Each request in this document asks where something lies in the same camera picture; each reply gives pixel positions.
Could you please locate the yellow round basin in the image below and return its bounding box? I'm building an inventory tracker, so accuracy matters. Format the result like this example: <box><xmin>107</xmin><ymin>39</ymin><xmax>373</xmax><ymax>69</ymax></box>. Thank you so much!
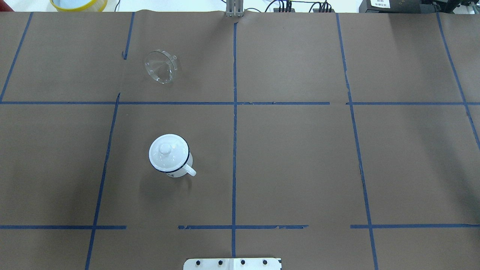
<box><xmin>50</xmin><ymin>0</ymin><xmax>108</xmax><ymax>12</ymax></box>

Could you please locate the white mug lid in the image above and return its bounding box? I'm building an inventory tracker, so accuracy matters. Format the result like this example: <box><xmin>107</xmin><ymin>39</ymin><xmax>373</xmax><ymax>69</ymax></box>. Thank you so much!
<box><xmin>148</xmin><ymin>134</ymin><xmax>190</xmax><ymax>173</ymax></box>

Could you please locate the white enamel mug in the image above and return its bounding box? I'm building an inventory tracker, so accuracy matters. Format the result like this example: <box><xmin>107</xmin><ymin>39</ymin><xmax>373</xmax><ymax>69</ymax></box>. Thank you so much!
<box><xmin>166</xmin><ymin>152</ymin><xmax>197</xmax><ymax>178</ymax></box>

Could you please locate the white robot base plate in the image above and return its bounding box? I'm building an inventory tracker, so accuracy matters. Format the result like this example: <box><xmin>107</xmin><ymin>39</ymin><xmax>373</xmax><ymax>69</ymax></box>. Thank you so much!
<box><xmin>183</xmin><ymin>258</ymin><xmax>282</xmax><ymax>270</ymax></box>

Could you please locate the aluminium frame post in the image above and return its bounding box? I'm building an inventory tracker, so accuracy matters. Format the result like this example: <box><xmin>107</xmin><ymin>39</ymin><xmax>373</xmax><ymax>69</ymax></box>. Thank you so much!
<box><xmin>224</xmin><ymin>0</ymin><xmax>245</xmax><ymax>18</ymax></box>

